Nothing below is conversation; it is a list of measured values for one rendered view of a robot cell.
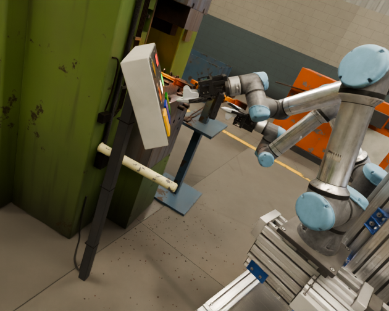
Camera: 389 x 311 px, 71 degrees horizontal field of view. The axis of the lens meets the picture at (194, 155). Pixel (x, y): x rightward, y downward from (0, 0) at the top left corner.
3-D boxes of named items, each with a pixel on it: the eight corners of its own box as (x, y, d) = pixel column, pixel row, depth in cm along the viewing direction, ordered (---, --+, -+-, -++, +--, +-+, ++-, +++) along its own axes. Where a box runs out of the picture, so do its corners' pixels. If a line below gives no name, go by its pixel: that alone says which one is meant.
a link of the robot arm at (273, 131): (278, 146, 141) (287, 131, 137) (259, 136, 142) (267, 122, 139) (280, 142, 148) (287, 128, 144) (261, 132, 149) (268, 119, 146)
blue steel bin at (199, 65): (218, 99, 585) (232, 66, 554) (205, 104, 514) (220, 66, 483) (171, 76, 611) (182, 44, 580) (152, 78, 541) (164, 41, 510)
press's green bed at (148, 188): (152, 202, 214) (171, 152, 194) (125, 229, 180) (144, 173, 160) (94, 169, 223) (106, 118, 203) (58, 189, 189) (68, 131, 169)
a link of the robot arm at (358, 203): (354, 229, 95) (379, 200, 90) (336, 235, 87) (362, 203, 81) (326, 206, 103) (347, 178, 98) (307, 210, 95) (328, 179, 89)
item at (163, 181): (176, 190, 134) (179, 181, 132) (171, 195, 129) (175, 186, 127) (102, 149, 141) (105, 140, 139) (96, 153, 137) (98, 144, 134)
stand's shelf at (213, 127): (226, 127, 220) (228, 125, 219) (210, 139, 185) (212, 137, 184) (194, 111, 226) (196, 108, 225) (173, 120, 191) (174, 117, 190)
